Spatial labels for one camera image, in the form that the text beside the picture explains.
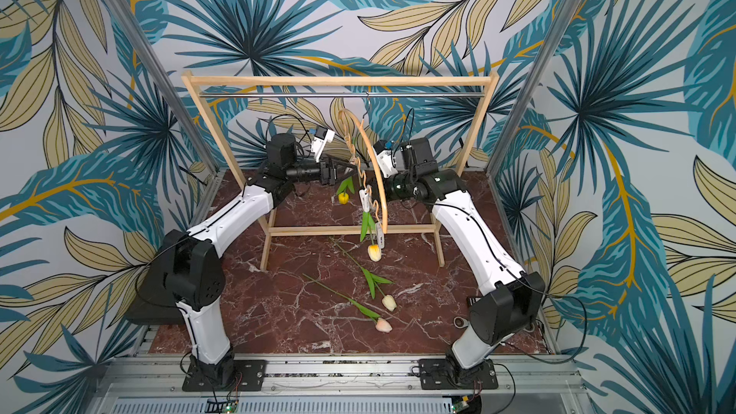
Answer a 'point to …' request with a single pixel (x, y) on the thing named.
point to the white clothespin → (365, 198)
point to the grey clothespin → (379, 235)
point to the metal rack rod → (342, 94)
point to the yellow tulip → (343, 196)
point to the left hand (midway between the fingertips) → (354, 169)
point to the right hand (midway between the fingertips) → (362, 189)
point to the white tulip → (388, 302)
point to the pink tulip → (382, 325)
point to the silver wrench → (465, 323)
